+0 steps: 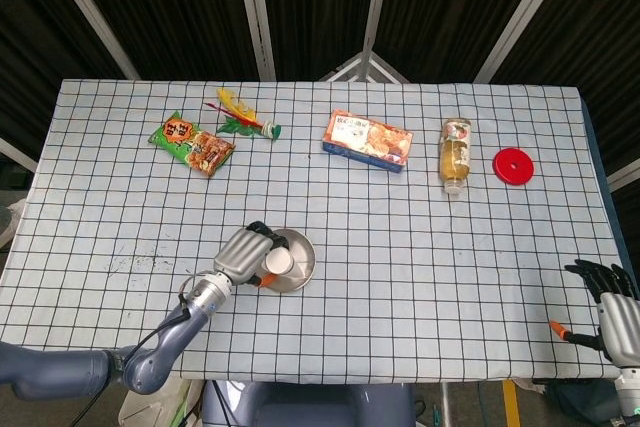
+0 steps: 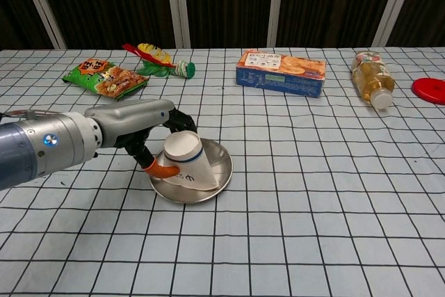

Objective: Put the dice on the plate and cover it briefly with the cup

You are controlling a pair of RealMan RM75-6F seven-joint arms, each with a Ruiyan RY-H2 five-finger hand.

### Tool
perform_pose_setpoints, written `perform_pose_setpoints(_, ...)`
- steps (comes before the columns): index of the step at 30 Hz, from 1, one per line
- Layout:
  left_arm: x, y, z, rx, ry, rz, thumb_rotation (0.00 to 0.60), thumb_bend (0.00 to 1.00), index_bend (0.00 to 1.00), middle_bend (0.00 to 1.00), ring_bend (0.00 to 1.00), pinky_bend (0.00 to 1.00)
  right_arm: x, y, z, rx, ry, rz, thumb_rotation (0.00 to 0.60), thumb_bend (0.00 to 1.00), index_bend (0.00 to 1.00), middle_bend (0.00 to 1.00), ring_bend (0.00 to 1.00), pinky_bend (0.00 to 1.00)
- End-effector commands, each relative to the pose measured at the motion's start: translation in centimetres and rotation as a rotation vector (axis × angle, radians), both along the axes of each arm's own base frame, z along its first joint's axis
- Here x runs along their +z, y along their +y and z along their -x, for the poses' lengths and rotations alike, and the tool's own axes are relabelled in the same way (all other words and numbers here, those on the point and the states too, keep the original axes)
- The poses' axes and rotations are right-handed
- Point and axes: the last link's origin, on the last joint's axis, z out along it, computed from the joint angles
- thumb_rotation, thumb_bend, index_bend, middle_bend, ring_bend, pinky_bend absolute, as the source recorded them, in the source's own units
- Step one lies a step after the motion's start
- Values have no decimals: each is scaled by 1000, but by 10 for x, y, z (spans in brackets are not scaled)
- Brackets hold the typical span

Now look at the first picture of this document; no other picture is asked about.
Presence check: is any colourful feather shuttlecock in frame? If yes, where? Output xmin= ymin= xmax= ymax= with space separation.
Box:
xmin=203 ymin=87 xmax=283 ymax=142

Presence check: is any green snack bag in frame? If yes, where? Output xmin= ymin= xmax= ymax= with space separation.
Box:
xmin=147 ymin=110 xmax=237 ymax=179

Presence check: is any white frame crossbar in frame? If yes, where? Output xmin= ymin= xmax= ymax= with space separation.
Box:
xmin=0 ymin=135 xmax=40 ymax=174
xmin=606 ymin=157 xmax=640 ymax=193

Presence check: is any white triangular frame brace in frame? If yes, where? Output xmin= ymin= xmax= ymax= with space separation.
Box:
xmin=319 ymin=50 xmax=412 ymax=84

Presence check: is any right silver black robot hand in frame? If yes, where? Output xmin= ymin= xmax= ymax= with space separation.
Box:
xmin=548 ymin=259 xmax=640 ymax=367

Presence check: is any blue-grey robot torso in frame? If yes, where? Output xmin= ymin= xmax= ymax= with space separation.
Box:
xmin=199 ymin=380 xmax=416 ymax=427

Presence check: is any round stainless steel plate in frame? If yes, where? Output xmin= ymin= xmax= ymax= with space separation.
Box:
xmin=259 ymin=228 xmax=317 ymax=294

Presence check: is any white paper cup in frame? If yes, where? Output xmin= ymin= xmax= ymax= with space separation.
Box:
xmin=264 ymin=245 xmax=314 ymax=282

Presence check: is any blue checked tablecloth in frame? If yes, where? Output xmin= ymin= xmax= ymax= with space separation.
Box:
xmin=0 ymin=77 xmax=632 ymax=381

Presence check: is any blue orange biscuit box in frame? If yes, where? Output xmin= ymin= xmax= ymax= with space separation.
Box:
xmin=321 ymin=107 xmax=415 ymax=175

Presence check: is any white frame post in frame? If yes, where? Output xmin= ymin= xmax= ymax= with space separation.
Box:
xmin=38 ymin=0 xmax=142 ymax=81
xmin=472 ymin=0 xmax=573 ymax=84
xmin=233 ymin=0 xmax=278 ymax=82
xmin=358 ymin=0 xmax=396 ymax=81

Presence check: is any plastic tea bottle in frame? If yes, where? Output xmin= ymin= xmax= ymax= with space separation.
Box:
xmin=438 ymin=117 xmax=474 ymax=196

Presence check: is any white bundle beside table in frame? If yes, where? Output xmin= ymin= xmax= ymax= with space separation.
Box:
xmin=0 ymin=196 xmax=27 ymax=251

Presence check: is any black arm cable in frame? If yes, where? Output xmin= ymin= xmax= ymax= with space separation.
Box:
xmin=74 ymin=271 xmax=211 ymax=427

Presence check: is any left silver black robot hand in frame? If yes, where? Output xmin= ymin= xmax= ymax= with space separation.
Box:
xmin=213 ymin=220 xmax=290 ymax=288

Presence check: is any red plastic disc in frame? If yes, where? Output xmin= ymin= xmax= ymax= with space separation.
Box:
xmin=492 ymin=147 xmax=536 ymax=187

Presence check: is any white plastic bag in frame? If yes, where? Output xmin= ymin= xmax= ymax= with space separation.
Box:
xmin=118 ymin=376 xmax=201 ymax=427

